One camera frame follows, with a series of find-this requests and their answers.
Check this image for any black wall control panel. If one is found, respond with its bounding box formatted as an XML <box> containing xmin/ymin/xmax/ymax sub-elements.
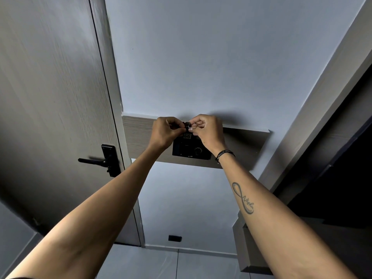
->
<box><xmin>172</xmin><ymin>133</ymin><xmax>212</xmax><ymax>160</ymax></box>

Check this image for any person's right forearm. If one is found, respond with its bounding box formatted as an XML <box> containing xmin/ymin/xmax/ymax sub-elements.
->
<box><xmin>218</xmin><ymin>153</ymin><xmax>358</xmax><ymax>279</ymax></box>

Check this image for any black television screen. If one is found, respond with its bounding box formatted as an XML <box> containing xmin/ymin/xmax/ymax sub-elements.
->
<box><xmin>287</xmin><ymin>115</ymin><xmax>372</xmax><ymax>229</ymax></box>

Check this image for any black door handle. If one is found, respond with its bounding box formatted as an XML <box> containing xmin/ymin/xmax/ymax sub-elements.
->
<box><xmin>77</xmin><ymin>144</ymin><xmax>122</xmax><ymax>178</ymax></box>

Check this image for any person's left forearm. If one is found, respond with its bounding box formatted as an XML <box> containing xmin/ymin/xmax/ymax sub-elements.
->
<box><xmin>5</xmin><ymin>144</ymin><xmax>172</xmax><ymax>279</ymax></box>

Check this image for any wooden wall panel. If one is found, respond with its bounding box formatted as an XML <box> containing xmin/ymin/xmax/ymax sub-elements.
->
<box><xmin>121</xmin><ymin>113</ymin><xmax>271</xmax><ymax>172</ymax></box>

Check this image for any grey wooden door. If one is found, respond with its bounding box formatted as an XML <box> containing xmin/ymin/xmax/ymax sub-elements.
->
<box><xmin>0</xmin><ymin>0</ymin><xmax>142</xmax><ymax>247</ymax></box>

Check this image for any black cord bracelet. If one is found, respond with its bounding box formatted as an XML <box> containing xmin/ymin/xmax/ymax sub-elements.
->
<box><xmin>215</xmin><ymin>150</ymin><xmax>236</xmax><ymax>165</ymax></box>

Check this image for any person's left hand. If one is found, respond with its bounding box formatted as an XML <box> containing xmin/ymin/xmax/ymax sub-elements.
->
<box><xmin>147</xmin><ymin>116</ymin><xmax>187</xmax><ymax>152</ymax></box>

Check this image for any person's right hand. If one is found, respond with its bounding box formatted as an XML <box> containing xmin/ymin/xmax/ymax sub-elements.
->
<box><xmin>188</xmin><ymin>114</ymin><xmax>228</xmax><ymax>158</ymax></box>

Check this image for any black key fob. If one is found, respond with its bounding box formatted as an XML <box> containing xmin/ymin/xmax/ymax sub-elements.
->
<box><xmin>181</xmin><ymin>121</ymin><xmax>202</xmax><ymax>141</ymax></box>

